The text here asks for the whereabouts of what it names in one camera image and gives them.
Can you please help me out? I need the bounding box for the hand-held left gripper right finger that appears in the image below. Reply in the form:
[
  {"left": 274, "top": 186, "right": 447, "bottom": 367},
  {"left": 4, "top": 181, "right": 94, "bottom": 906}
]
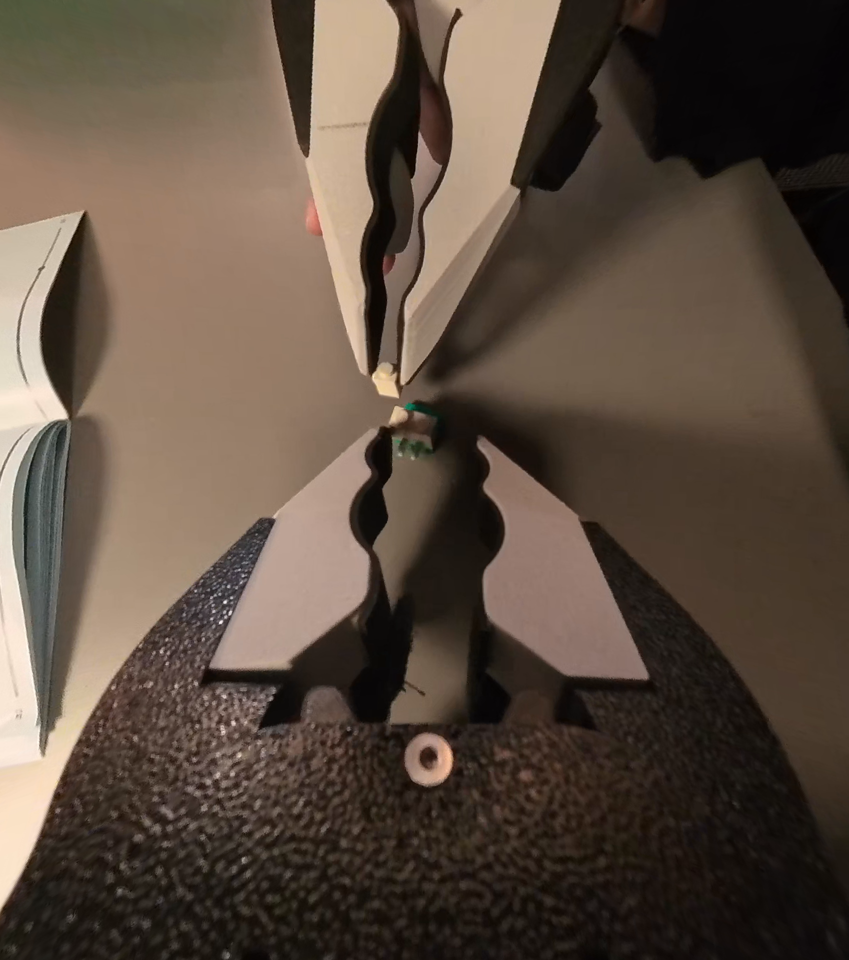
[{"left": 468, "top": 433, "right": 652, "bottom": 717}]

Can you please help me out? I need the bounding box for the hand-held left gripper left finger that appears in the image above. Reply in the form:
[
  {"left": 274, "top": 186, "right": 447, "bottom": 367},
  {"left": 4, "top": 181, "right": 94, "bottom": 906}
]
[{"left": 207, "top": 426, "right": 418, "bottom": 725}]

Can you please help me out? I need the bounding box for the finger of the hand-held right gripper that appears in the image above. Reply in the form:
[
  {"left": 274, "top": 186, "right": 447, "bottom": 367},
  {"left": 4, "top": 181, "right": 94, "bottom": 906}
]
[
  {"left": 396, "top": 0, "right": 562, "bottom": 385},
  {"left": 288, "top": 0, "right": 427, "bottom": 372}
]

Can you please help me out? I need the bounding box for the white and green lego assembly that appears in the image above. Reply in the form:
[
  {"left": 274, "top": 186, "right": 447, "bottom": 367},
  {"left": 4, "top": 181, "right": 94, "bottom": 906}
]
[{"left": 387, "top": 399, "right": 443, "bottom": 461}]

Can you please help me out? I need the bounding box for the person's right hand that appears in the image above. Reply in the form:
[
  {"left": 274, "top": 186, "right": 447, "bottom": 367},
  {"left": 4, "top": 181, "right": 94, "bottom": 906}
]
[{"left": 304, "top": 91, "right": 451, "bottom": 276}]

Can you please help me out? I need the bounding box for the grey mesh strap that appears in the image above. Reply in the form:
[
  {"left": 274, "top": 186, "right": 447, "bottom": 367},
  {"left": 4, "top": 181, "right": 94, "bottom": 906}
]
[{"left": 771, "top": 141, "right": 849, "bottom": 193}]

